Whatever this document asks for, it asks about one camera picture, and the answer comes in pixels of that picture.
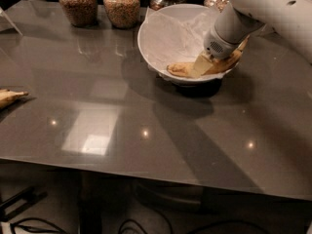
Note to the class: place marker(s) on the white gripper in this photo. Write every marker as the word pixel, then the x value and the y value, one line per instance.
pixel 215 46

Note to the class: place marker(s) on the yellow banana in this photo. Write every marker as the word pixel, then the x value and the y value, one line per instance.
pixel 182 69

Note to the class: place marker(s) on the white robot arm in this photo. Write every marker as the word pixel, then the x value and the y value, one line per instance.
pixel 291 19

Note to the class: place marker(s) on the white bowl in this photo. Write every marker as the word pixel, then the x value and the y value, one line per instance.
pixel 152 49

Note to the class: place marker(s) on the banana at left edge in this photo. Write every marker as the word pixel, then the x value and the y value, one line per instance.
pixel 7 97

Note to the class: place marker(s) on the white paper liner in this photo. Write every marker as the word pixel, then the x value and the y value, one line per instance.
pixel 175 36

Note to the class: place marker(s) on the glass jar at right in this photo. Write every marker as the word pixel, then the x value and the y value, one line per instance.
pixel 219 4

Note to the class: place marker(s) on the glass jar of grains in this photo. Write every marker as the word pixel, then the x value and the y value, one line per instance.
pixel 122 13
pixel 80 13

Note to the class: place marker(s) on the white sheet at left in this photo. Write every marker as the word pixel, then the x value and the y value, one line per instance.
pixel 6 24

